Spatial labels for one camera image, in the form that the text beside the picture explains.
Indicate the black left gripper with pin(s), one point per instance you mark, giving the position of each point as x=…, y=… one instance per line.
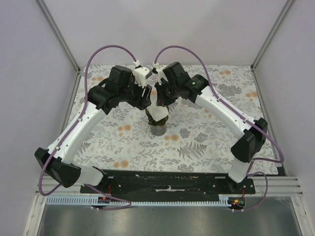
x=142, y=103

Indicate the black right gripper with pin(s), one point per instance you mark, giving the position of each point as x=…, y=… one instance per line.
x=161, y=100

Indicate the white paper coffee filter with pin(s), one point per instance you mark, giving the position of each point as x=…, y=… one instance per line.
x=157, y=112

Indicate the green glass coffee dripper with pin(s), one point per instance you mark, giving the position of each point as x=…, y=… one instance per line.
x=152, y=122

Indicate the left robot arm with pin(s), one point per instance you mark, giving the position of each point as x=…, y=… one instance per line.
x=122, y=85

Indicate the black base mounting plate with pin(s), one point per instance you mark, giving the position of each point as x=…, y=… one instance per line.
x=171, y=186

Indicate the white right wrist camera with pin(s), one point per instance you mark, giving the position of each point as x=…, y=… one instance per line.
x=158, y=70

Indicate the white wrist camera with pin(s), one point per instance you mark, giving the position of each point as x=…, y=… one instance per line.
x=158, y=70
x=141, y=74

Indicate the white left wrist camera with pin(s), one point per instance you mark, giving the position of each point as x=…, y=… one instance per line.
x=141, y=74

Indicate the light blue cable duct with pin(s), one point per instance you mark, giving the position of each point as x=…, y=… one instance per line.
x=97, y=201

